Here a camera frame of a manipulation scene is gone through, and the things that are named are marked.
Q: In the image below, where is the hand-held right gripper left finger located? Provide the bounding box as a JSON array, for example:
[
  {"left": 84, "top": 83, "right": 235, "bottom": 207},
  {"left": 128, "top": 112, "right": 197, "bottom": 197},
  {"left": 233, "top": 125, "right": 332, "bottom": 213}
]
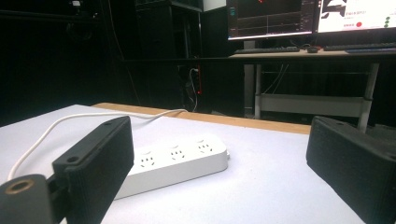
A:
[{"left": 51, "top": 116, "right": 135, "bottom": 224}]

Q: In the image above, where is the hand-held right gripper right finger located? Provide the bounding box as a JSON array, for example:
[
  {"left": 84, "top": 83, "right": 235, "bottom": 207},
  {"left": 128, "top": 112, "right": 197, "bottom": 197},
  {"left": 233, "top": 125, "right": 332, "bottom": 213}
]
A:
[{"left": 305, "top": 115, "right": 396, "bottom": 224}]

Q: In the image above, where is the white power strip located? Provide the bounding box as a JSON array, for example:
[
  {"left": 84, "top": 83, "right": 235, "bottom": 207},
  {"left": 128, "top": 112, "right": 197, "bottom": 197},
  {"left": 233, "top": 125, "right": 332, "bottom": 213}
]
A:
[{"left": 114, "top": 133, "right": 231, "bottom": 201}]

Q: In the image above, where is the black keyboard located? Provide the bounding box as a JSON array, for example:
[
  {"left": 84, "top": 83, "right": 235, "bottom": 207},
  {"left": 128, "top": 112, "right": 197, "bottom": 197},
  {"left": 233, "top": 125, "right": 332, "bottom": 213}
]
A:
[
  {"left": 233, "top": 46, "right": 301, "bottom": 55},
  {"left": 323, "top": 42, "right": 396, "bottom": 52}
]

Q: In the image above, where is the white-screen computer monitor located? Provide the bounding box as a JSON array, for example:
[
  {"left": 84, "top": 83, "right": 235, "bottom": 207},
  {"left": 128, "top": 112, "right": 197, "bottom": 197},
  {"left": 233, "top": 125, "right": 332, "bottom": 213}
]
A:
[{"left": 317, "top": 0, "right": 396, "bottom": 35}]

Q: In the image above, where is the black equipment rack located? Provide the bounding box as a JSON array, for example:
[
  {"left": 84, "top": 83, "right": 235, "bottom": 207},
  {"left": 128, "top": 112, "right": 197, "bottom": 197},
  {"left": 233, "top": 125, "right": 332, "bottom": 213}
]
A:
[{"left": 134, "top": 0, "right": 204, "bottom": 60}]

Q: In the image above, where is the dark-screen computer monitor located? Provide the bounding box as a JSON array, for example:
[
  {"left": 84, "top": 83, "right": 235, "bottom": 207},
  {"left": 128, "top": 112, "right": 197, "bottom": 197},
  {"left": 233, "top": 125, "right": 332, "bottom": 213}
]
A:
[{"left": 226, "top": 0, "right": 319, "bottom": 41}]

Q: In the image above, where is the white power strip cable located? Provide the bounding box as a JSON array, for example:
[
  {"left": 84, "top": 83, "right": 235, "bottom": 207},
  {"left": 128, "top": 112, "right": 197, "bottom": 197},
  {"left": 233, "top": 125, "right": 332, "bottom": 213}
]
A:
[{"left": 7, "top": 108, "right": 189, "bottom": 182}]

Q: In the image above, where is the wooden desk with white frame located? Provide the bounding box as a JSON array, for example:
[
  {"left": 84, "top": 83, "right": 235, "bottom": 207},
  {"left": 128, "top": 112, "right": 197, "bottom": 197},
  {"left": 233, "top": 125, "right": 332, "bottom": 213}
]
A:
[{"left": 228, "top": 49, "right": 396, "bottom": 133}]

